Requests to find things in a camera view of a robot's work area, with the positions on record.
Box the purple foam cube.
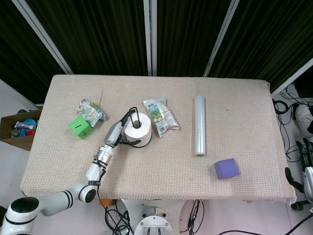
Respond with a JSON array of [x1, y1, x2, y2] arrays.
[[214, 158, 240, 180]]

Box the beige woven table cloth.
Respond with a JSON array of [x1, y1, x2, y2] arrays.
[[20, 74, 297, 206]]

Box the clear plastic wrap roll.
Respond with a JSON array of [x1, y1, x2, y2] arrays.
[[195, 95, 207, 157]]

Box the black wall cables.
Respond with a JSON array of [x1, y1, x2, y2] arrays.
[[272, 84, 313, 162]]

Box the green numbered foam cube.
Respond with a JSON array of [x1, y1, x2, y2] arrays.
[[68, 116, 94, 141]]

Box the brown cardboard box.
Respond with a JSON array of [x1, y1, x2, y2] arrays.
[[0, 109, 43, 151]]

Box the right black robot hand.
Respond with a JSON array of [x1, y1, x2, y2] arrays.
[[285, 137, 313, 212]]

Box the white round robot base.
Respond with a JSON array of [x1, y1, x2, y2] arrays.
[[121, 198, 206, 235]]

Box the black floor cables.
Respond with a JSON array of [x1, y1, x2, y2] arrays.
[[97, 186, 137, 235]]

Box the dark green folding screen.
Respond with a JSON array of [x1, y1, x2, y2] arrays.
[[0, 0, 313, 103]]

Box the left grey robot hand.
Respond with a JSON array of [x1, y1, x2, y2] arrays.
[[103, 111, 141, 149]]

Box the crumpled green snack bag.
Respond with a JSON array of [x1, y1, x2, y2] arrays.
[[74, 98, 109, 128]]

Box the white toilet paper roll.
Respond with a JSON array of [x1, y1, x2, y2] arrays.
[[124, 113, 153, 145]]

